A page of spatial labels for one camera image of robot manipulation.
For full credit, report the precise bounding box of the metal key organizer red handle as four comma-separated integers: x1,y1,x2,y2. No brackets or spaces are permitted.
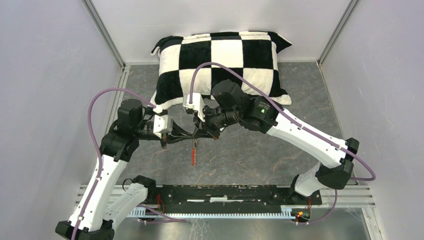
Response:
191,138,199,166

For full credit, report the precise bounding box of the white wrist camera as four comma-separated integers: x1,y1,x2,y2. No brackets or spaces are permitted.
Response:
182,92,205,122
153,105,173,138

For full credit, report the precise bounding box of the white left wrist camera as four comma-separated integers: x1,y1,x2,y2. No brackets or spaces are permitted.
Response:
153,105,173,138

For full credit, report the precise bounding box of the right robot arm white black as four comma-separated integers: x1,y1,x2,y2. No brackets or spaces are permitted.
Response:
183,79,360,204

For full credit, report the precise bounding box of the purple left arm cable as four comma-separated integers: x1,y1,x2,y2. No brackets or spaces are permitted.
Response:
71,87,188,240

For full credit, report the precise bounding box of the white slotted cable duct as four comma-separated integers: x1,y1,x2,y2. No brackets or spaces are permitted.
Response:
127,207,295,220

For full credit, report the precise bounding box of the black white checkered pillow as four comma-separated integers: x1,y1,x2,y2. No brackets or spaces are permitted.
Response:
150,31,292,109

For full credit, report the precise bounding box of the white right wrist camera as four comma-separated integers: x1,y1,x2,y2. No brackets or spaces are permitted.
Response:
182,92,205,122

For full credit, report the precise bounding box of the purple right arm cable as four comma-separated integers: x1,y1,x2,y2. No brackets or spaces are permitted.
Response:
188,62,377,225

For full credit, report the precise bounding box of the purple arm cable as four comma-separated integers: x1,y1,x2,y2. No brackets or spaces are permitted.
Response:
71,87,188,240
188,62,377,225

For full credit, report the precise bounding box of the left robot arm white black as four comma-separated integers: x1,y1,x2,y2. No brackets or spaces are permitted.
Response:
55,99,188,240

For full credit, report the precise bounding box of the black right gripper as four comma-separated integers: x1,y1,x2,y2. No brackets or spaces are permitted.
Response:
192,103,241,140

